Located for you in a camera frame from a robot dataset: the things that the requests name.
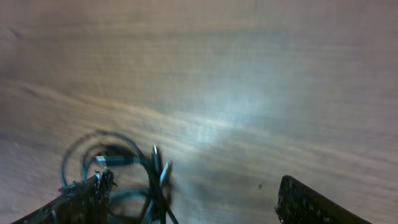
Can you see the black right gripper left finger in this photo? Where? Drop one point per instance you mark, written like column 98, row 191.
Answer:
column 84, row 202

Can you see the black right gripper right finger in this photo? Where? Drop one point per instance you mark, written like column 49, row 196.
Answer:
column 299, row 204

